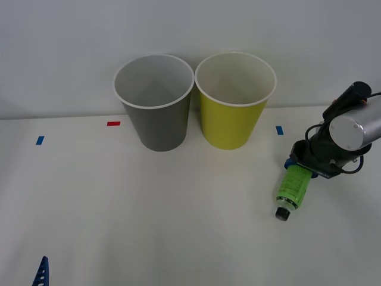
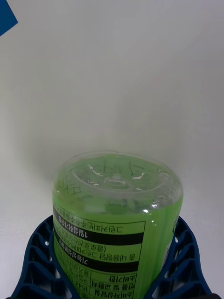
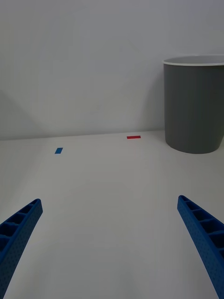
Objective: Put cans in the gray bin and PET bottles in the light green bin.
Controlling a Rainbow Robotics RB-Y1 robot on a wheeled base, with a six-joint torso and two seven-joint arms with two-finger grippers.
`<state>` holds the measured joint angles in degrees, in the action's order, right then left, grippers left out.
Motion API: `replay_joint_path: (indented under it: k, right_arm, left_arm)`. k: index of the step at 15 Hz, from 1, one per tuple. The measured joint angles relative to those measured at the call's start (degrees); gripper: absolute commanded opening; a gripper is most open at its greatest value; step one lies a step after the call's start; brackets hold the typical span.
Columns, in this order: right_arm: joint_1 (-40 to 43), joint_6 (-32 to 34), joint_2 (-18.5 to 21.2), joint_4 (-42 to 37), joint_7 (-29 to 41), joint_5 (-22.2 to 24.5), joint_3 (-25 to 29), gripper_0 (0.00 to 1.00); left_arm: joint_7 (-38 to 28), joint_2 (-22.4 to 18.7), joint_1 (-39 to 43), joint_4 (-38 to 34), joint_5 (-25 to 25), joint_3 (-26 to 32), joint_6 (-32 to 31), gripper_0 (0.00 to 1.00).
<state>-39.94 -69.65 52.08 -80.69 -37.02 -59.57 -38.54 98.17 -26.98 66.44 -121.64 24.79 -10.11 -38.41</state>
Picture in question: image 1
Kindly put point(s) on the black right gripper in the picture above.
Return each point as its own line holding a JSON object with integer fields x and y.
{"x": 300, "y": 155}

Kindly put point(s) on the grey plastic waste bin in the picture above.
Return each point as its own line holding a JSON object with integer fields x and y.
{"x": 162, "y": 128}

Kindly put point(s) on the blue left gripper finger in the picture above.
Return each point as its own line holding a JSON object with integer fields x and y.
{"x": 41, "y": 274}

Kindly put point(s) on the silver and black right arm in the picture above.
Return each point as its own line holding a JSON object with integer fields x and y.
{"x": 348, "y": 131}

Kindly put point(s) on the yellow-green plastic waste bin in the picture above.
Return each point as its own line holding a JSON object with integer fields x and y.
{"x": 230, "y": 125}

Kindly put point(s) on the green plastic bottle black cap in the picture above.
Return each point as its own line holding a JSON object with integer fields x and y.
{"x": 293, "y": 184}

